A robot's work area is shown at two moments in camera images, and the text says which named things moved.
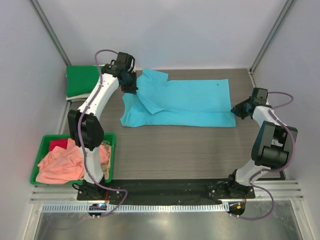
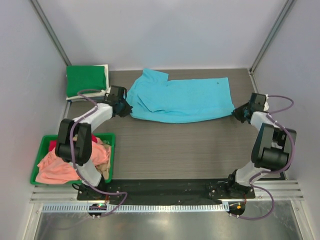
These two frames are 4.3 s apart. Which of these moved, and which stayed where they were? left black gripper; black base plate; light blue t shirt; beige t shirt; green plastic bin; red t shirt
Moved: left black gripper; light blue t shirt
Stayed: beige t shirt; black base plate; green plastic bin; red t shirt
